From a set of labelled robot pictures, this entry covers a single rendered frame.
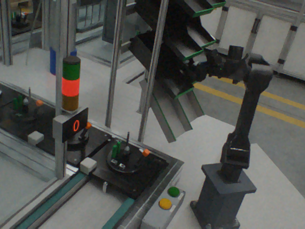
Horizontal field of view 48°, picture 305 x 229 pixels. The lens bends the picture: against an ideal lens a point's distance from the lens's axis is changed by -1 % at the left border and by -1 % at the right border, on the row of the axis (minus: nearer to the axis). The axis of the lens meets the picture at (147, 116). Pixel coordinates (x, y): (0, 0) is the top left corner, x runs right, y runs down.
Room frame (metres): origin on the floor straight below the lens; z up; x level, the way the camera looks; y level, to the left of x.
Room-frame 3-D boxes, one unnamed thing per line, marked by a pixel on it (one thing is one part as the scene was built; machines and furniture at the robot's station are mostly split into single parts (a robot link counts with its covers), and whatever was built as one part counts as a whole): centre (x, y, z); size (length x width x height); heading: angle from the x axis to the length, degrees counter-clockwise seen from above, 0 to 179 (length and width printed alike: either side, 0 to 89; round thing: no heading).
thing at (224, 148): (0.93, -0.31, 1.15); 0.09 x 0.07 x 0.06; 92
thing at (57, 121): (0.87, 0.24, 1.29); 0.12 x 0.05 x 0.25; 157
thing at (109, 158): (1.00, 0.05, 0.98); 0.14 x 0.14 x 0.02
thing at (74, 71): (0.87, 0.24, 1.38); 0.05 x 0.05 x 0.05
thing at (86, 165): (0.95, 0.18, 0.97); 0.05 x 0.05 x 0.04; 67
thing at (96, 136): (1.10, 0.29, 1.01); 0.24 x 0.24 x 0.13; 67
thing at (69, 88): (0.87, 0.24, 1.33); 0.05 x 0.05 x 0.05
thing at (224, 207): (0.92, -0.31, 0.96); 0.15 x 0.15 x 0.20; 23
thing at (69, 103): (0.87, 0.24, 1.28); 0.05 x 0.05 x 0.05
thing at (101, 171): (1.00, 0.05, 0.96); 0.24 x 0.24 x 0.02; 67
